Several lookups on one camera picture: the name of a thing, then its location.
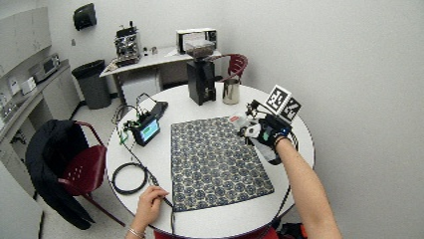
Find small white packet red label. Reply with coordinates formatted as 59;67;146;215
228;114;249;130

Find white cube with black markers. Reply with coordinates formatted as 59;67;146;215
262;84;303;123

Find steel milk pitcher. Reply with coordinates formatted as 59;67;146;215
221;78;241;107

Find blue patterned placemat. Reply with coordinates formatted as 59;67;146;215
169;116;277;213

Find red chair with jacket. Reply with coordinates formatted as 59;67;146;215
57;120;129;229

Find black coffee grinder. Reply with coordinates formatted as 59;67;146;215
184;38;218;107

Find small screen device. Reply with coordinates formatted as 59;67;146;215
132;114;164;147

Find black box device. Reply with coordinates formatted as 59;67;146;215
149;101;172;121

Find black jacket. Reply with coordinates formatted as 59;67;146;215
24;119;97;231

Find white cabinet under side table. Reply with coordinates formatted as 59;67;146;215
120;70;164;105

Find white box appliance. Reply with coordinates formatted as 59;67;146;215
176;27;218;56

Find white side table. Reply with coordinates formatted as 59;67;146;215
99;45;222;108

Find black and red bag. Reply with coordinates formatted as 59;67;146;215
278;222;309;239

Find grey trash bin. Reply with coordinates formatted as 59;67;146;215
71;59;113;111

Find espresso machine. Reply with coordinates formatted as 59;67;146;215
113;20;144;68

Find grey counter cabinet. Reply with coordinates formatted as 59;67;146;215
0;59;84;197

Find white container on counter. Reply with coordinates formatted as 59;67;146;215
19;76;39;97

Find grey microwave oven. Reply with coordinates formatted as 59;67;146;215
28;52;63;85

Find long black cable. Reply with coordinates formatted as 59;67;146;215
117;130;178;235

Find coiled black cable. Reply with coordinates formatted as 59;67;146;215
111;161;150;196

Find silver bracelet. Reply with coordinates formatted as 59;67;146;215
128;226;148;239

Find black wall dispenser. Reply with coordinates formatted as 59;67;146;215
72;2;100;32

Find grey wall cabinet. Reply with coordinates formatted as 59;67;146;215
0;5;53;78

